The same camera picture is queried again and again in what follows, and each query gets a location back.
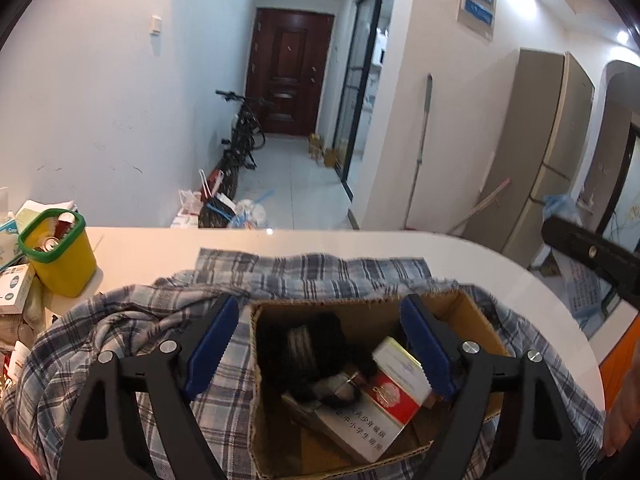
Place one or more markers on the white and blue box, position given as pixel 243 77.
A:
pixel 15 287

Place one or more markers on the person's right hand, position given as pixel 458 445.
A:
pixel 625 415

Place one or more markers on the tissue box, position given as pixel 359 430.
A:
pixel 7 237

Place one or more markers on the dark red entrance door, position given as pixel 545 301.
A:
pixel 290 70

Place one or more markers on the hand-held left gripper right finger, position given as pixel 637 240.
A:
pixel 427 355

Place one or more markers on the grey electrical panel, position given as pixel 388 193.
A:
pixel 477 2

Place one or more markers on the red white cigarette box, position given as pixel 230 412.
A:
pixel 385 395

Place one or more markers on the beige refrigerator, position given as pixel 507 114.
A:
pixel 540 150

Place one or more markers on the blue plastic bag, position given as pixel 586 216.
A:
pixel 562 205

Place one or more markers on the black mesh bag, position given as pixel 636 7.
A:
pixel 215 215

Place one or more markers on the white plastic bag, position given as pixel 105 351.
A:
pixel 250 215

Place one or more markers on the black framed glass door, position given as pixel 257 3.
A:
pixel 362 85

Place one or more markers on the black fuzzy knit bundle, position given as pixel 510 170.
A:
pixel 325 330

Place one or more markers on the ceiling spotlight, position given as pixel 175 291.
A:
pixel 622 36

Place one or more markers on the white light switch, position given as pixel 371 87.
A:
pixel 156 25

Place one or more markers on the cardboard box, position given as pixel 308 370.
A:
pixel 300 452

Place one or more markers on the blue plaid cloth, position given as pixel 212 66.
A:
pixel 310 275

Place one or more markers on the red drink can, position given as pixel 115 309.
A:
pixel 65 222

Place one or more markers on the bags on hallway floor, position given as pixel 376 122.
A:
pixel 192 207

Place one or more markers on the silver can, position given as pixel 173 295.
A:
pixel 51 245

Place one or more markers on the white papers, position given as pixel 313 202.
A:
pixel 45 210

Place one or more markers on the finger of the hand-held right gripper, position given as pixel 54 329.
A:
pixel 585 247

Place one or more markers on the black bicycle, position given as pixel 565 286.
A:
pixel 245 140

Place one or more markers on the yellow bin green rim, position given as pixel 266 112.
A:
pixel 65 270

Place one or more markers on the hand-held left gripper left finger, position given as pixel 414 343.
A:
pixel 212 350

